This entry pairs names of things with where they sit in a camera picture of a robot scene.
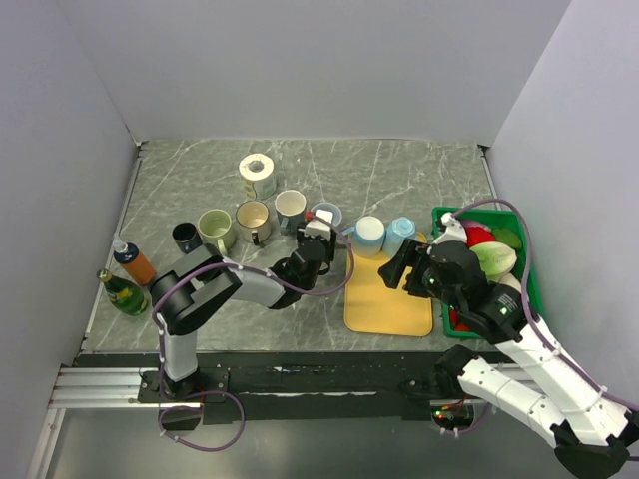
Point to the cream mug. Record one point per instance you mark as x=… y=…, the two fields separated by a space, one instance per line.
x=253 y=218

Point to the green bottle gold cap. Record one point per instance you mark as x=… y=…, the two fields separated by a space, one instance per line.
x=125 y=295

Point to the orange juice bottle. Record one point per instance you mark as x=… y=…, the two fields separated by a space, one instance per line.
x=134 y=263

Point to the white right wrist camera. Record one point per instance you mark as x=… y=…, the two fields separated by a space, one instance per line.
x=452 y=230

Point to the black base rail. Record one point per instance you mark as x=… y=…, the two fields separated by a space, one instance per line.
x=307 y=385

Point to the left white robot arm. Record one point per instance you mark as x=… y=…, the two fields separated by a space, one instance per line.
x=186 y=295

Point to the white toy radish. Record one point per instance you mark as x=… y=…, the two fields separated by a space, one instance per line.
x=511 y=281

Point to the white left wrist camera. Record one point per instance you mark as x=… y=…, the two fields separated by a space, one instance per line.
x=318 y=225

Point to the grey blue mug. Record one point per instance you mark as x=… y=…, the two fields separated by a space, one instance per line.
x=291 y=207

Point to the yellow tray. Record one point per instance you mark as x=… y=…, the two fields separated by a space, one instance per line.
x=371 y=307

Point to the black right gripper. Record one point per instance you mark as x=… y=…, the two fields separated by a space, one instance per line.
x=410 y=253

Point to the light blue white mug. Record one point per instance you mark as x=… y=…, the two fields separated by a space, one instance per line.
x=366 y=237

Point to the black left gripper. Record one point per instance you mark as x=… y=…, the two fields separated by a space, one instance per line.
x=330 y=245

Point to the green toy cabbage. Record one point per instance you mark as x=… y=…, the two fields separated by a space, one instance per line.
x=495 y=258

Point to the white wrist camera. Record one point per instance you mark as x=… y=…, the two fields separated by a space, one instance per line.
x=452 y=230
x=318 y=225

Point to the white paper towel roll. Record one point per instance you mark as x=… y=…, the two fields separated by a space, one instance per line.
x=258 y=175

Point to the dark blue mug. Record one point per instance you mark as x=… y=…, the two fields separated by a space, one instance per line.
x=186 y=237

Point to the green toy vegetable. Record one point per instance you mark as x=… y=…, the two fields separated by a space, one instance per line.
x=508 y=237

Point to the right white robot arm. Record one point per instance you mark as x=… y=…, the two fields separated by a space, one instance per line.
x=589 y=433

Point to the red toy pepper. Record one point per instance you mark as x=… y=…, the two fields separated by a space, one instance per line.
x=478 y=235

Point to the light green mug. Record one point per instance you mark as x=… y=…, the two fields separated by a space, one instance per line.
x=216 y=228

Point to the light blue faceted mug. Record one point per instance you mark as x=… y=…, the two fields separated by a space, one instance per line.
x=396 y=233

